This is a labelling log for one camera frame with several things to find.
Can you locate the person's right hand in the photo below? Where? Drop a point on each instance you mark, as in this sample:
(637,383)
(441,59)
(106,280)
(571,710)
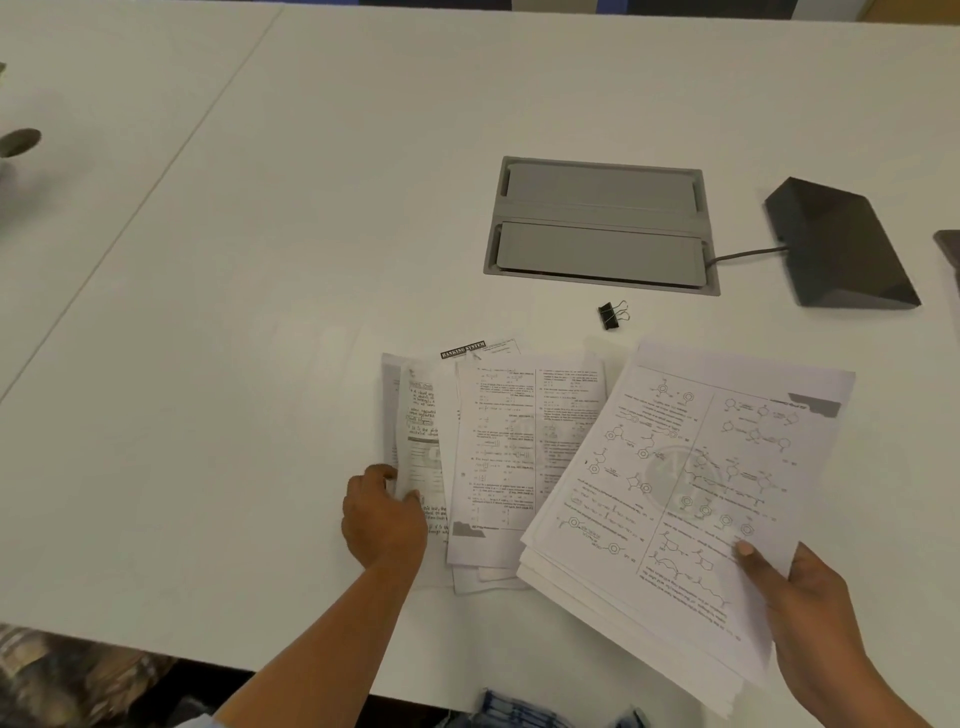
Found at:
(814,622)

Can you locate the black binder clip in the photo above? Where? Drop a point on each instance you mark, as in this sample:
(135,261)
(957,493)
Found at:
(609,317)

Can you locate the pile of printed papers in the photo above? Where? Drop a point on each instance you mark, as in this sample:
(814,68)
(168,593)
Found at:
(495,450)

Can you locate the person's left thumb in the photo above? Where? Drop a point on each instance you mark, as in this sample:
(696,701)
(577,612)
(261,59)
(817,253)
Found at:
(411,498)

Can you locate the person's right thumb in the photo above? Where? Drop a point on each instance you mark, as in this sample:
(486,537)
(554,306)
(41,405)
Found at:
(759,566)

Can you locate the grey round object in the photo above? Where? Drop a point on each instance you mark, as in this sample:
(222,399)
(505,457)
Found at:
(19,142)

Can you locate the dark grey flat object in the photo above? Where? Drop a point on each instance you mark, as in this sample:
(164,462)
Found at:
(949,259)

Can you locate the stack of chemistry diagram sheets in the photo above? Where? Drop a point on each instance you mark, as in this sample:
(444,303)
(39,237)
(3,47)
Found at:
(675,480)

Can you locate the black wedge-shaped device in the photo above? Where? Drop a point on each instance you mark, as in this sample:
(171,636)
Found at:
(840,244)

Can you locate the blue plaid clothing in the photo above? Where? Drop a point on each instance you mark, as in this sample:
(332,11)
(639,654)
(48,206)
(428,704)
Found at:
(547,712)

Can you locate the person's left hand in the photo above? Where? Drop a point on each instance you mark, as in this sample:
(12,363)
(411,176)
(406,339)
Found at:
(381,521)

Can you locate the person's right forearm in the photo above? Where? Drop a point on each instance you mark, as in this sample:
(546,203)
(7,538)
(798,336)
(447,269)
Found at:
(862,701)

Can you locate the person's left forearm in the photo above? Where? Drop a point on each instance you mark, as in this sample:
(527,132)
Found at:
(330,645)

